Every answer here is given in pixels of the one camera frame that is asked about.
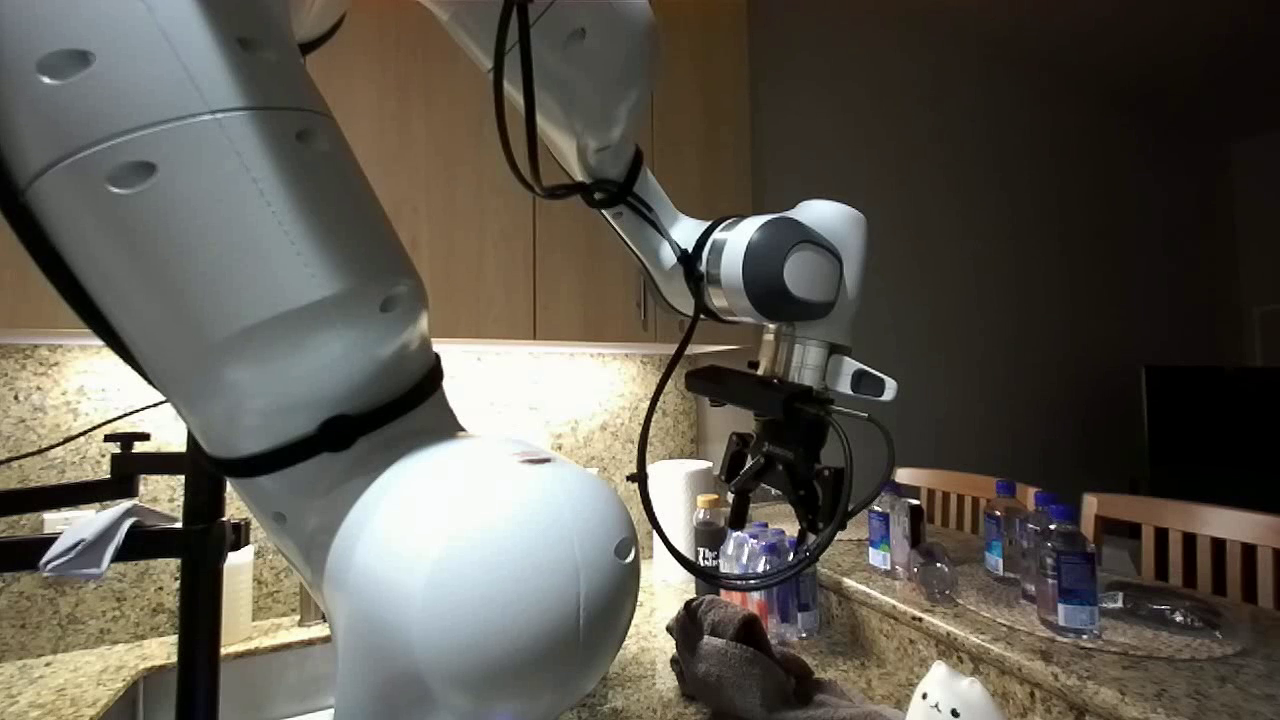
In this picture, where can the light wooden chair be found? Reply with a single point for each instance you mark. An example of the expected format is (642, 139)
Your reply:
(953, 497)
(1183, 543)

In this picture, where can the white cat figurine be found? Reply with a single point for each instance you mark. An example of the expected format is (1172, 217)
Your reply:
(953, 696)

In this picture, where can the round table placemat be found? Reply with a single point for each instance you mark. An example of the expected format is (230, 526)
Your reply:
(1134, 635)

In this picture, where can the white crumpled paper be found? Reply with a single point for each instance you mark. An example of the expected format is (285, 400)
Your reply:
(99, 536)

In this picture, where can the white paper towel roll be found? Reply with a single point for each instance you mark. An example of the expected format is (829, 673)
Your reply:
(679, 513)

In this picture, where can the wooden wall cabinets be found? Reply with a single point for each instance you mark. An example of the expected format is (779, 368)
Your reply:
(455, 202)

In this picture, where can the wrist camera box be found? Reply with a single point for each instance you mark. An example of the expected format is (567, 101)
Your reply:
(863, 380)

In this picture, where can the black camera stand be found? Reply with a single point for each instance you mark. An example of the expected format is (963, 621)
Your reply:
(202, 586)

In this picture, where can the dark sauce bottle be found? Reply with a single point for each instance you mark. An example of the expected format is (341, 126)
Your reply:
(710, 534)

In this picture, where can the blue label water bottle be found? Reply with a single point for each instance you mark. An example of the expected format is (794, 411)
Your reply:
(1033, 545)
(1003, 529)
(1070, 582)
(886, 529)

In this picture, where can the clear plastic wrapper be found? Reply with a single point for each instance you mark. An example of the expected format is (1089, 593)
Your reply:
(1164, 605)

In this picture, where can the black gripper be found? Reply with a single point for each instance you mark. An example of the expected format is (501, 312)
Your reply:
(797, 427)

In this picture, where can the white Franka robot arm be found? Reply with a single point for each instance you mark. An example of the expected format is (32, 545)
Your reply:
(202, 202)

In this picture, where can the steel kitchen sink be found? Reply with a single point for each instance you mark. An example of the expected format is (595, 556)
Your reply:
(266, 687)

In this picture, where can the black television screen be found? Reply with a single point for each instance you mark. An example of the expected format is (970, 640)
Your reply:
(1213, 432)

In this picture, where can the grey towel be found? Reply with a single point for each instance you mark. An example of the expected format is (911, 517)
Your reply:
(732, 664)

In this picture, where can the wrapped water bottle pack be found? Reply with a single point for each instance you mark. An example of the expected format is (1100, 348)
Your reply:
(774, 582)

